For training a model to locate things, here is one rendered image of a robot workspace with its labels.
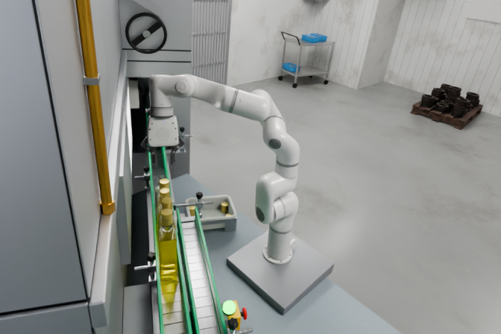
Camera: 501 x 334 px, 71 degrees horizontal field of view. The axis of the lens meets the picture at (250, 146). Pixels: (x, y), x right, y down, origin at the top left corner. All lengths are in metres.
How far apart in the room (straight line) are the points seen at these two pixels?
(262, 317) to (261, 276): 0.16
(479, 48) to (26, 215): 6.89
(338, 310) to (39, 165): 1.23
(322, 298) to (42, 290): 1.11
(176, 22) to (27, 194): 1.66
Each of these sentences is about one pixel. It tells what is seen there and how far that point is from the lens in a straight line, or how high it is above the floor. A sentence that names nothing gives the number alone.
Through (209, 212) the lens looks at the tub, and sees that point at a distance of 1.78.
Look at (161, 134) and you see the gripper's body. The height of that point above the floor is 1.35.
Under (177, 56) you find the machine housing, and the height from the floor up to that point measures 1.37.
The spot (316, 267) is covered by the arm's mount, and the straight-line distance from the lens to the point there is 1.55.
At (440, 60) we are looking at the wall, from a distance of 7.24.
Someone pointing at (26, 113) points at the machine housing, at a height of 1.71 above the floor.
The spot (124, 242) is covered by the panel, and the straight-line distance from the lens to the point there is 1.20.
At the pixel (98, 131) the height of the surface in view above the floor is 1.58.
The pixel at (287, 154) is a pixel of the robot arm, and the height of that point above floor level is 1.31.
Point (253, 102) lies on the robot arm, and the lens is 1.15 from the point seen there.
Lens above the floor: 1.88
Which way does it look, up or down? 28 degrees down
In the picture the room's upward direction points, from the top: 6 degrees clockwise
